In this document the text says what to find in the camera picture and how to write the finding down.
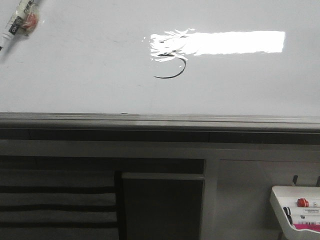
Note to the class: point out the white glossy whiteboard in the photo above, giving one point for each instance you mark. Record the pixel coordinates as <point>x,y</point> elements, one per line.
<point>211,57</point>

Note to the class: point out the pink whiteboard eraser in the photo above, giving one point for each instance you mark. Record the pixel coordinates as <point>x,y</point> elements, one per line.
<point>314,227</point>

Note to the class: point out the grey whiteboard bottom rail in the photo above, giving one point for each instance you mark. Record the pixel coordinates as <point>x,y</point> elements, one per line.
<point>174,128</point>

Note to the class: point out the black tray hook left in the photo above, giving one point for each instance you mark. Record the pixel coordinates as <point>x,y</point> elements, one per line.
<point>294,180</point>

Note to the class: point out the white plastic marker tray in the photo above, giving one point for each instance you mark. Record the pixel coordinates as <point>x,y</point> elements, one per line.
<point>287,196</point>

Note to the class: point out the dark grey panel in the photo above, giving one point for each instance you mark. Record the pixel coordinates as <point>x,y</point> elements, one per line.
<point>163,206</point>

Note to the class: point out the black capped white marker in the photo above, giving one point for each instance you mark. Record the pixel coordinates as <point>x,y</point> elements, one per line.
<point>302,216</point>

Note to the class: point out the red capped marker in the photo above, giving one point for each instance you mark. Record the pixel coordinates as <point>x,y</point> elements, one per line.
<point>308,202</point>

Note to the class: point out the white black whiteboard marker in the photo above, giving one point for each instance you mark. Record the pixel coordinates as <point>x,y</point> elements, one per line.
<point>24,19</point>

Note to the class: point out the black striped grey cloth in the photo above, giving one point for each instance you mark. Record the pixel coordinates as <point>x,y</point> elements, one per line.
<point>58,205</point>

